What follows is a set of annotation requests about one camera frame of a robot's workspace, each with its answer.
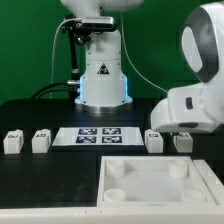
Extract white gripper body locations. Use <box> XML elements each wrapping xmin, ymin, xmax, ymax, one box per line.
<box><xmin>150</xmin><ymin>83</ymin><xmax>224</xmax><ymax>133</ymax></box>

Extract white square tabletop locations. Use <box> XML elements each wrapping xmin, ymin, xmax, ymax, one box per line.
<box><xmin>97</xmin><ymin>156</ymin><xmax>217</xmax><ymax>207</ymax></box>

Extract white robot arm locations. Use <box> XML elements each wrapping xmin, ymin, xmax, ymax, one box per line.
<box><xmin>60</xmin><ymin>0</ymin><xmax>224</xmax><ymax>132</ymax></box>

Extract white sheet with tags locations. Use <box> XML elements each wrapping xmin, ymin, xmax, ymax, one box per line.
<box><xmin>53</xmin><ymin>127</ymin><xmax>143</xmax><ymax>146</ymax></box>

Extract black camera stand pole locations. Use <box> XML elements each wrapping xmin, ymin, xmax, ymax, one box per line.
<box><xmin>67</xmin><ymin>21</ymin><xmax>79</xmax><ymax>102</ymax></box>

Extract black camera on mount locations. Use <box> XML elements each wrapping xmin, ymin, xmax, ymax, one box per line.
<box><xmin>62</xmin><ymin>16</ymin><xmax>117</xmax><ymax>46</ymax></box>

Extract black base cables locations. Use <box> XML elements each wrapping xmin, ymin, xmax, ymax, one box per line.
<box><xmin>30</xmin><ymin>79</ymin><xmax>82</xmax><ymax>100</ymax></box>

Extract white camera cable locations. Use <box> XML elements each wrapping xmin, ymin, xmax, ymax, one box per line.
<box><xmin>49</xmin><ymin>18</ymin><xmax>77</xmax><ymax>100</ymax></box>

